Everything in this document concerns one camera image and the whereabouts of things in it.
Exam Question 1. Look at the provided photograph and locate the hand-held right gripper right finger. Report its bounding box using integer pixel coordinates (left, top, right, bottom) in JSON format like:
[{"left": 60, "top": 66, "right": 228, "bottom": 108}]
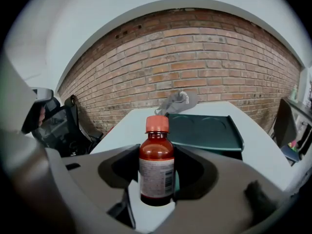
[{"left": 171, "top": 145, "right": 294, "bottom": 234}]

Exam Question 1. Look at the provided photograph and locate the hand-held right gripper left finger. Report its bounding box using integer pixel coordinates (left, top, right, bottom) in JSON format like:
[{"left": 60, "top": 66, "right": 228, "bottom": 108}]
[{"left": 45, "top": 144, "right": 141, "bottom": 229}]

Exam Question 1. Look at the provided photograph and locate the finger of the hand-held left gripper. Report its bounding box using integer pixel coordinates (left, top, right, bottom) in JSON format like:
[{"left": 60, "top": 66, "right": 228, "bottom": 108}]
[{"left": 21, "top": 87, "right": 62, "bottom": 135}]

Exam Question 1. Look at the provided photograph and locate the dark green box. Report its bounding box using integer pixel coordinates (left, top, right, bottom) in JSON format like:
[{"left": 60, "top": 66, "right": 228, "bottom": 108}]
[{"left": 165, "top": 113, "right": 245, "bottom": 161}]

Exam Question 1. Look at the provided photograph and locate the small red-capped bottle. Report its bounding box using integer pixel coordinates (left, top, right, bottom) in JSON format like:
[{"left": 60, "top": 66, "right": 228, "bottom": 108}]
[{"left": 138, "top": 115, "right": 176, "bottom": 207}]

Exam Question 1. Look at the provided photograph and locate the black chair with small logo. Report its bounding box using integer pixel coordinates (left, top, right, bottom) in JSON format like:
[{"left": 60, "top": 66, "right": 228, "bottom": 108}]
[{"left": 62, "top": 95, "right": 104, "bottom": 157}]

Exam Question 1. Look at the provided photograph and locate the white square table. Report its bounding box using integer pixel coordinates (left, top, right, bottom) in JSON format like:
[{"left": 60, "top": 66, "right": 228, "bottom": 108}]
[{"left": 89, "top": 101, "right": 303, "bottom": 232}]

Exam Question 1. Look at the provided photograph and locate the grey baseball cap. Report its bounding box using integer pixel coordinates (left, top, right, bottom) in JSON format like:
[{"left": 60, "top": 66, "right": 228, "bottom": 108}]
[{"left": 155, "top": 90, "right": 199, "bottom": 117}]

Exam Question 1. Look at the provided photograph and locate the black desk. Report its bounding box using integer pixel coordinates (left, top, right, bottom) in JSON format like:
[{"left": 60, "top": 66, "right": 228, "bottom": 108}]
[{"left": 284, "top": 97, "right": 312, "bottom": 156}]

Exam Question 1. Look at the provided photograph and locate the pale green cup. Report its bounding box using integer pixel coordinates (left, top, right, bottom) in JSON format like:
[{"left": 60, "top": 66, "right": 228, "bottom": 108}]
[{"left": 289, "top": 84, "right": 298, "bottom": 101}]

